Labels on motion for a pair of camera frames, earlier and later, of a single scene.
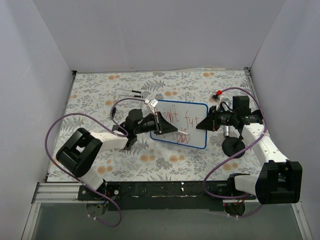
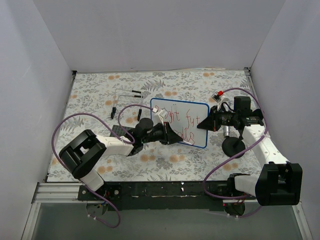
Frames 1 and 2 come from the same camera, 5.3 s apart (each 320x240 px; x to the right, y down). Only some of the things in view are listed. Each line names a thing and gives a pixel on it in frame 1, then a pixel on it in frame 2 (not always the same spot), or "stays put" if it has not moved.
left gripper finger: x=162 y=124 → x=171 y=135
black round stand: x=232 y=145 stays put
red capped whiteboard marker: x=183 y=132 → x=188 y=142
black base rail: x=163 y=195 stays put
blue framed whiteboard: x=185 y=116 stays put
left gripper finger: x=166 y=127 → x=172 y=137
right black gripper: x=213 y=120 stays put
